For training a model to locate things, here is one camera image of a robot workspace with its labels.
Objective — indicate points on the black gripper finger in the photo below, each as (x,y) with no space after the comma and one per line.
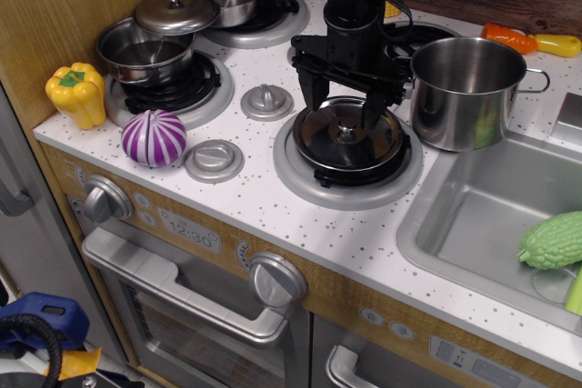
(377,101)
(314,86)

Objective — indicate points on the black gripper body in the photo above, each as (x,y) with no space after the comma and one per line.
(354,58)

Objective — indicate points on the steel pot lid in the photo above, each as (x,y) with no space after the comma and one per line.
(333,137)

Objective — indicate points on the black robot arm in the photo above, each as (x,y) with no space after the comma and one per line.
(351,14)

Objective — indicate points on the tall steel pot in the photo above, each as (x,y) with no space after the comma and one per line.
(463,91)

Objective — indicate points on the steel lid on pan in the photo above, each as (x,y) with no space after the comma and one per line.
(176,17)

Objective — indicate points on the steel pan front left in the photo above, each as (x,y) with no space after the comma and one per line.
(135,56)

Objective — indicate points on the back right black burner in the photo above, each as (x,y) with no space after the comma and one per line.
(421,33)

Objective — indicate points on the black burner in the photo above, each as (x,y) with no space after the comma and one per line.
(346,191)
(421,33)
(275,23)
(200,94)

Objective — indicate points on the grey stove knob middle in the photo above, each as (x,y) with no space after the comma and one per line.
(267,103)

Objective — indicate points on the grey stove knob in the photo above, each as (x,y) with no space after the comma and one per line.
(214,161)
(267,103)

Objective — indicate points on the yellow toy corn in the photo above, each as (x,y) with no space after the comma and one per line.
(391,10)

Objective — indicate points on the back left black burner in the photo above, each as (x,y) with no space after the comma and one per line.
(275,23)

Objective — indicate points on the front right black burner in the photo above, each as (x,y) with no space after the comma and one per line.
(346,191)

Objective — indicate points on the front left black burner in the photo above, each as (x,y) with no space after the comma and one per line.
(200,94)

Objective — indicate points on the grey stove knob front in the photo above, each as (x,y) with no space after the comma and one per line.
(214,161)

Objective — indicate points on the grey sink basin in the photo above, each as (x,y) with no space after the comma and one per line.
(467,220)

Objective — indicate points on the orange toy carrot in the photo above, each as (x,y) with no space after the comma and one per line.
(522,43)

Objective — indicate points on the purple striped toy onion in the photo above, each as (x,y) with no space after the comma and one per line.
(155,138)

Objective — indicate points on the grey faucet base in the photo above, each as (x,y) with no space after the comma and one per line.
(567,127)

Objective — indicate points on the right grey oven dial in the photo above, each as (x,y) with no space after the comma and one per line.
(274,281)

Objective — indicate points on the grey oven dial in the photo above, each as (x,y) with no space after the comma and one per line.
(274,281)
(105,200)

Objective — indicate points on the yellow toy squash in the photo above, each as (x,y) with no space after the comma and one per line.
(561,45)

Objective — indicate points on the green toy bitter gourd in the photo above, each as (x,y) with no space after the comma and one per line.
(553,243)

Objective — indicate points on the left grey oven dial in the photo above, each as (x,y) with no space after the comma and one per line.
(105,200)

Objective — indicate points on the yellow toy bell pepper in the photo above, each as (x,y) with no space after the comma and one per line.
(78,91)

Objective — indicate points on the light green toy piece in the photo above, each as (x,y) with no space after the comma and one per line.
(573,297)

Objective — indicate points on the blue device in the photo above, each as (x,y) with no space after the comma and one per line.
(64,318)

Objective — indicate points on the grey dishwasher handle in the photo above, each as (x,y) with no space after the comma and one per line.
(341,369)

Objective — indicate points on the grey fridge handle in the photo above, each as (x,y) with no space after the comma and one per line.
(16,177)

